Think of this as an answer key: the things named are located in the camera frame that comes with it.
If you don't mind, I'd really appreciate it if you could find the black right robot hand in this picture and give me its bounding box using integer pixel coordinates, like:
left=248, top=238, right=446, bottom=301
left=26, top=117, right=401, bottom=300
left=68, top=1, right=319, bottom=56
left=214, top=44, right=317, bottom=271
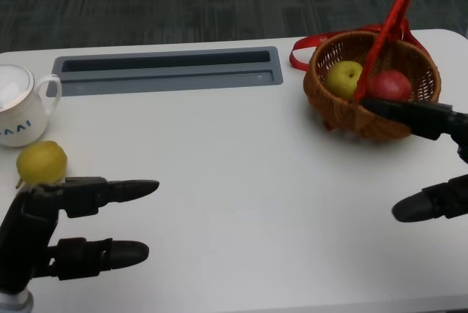
left=360, top=99, right=468, bottom=223

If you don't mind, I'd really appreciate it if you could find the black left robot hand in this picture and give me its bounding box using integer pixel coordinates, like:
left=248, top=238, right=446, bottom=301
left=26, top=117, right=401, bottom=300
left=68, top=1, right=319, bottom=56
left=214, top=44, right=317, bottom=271
left=0, top=176, right=161, bottom=294

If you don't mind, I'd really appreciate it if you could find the red apple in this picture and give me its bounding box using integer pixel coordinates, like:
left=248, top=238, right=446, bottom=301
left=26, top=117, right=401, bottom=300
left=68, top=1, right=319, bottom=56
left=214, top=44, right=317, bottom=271
left=366, top=69, right=412, bottom=102

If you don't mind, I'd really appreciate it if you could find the wicker basket with red handle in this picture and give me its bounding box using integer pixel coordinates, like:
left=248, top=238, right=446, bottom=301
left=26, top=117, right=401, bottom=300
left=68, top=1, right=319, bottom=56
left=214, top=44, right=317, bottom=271
left=303, top=0, right=442, bottom=143

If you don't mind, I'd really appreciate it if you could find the yellow-green pear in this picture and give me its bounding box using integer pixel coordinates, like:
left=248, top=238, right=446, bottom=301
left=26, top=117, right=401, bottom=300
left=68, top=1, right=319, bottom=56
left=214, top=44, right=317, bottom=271
left=15, top=140, right=69, bottom=190
left=325, top=60, right=364, bottom=102

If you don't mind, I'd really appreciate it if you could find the white lidded mug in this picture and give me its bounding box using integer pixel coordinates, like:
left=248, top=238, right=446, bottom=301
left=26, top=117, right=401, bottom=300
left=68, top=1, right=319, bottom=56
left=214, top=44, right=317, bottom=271
left=0, top=65, right=63, bottom=148

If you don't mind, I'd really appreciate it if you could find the red ribbon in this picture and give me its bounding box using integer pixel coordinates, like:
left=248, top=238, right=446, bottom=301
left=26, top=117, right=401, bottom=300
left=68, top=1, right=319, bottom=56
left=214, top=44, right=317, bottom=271
left=290, top=26, right=421, bottom=72

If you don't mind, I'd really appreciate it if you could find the grey table slot tray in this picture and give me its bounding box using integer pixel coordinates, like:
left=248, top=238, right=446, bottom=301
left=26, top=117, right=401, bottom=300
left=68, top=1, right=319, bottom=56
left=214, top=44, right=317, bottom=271
left=50, top=46, right=284, bottom=98

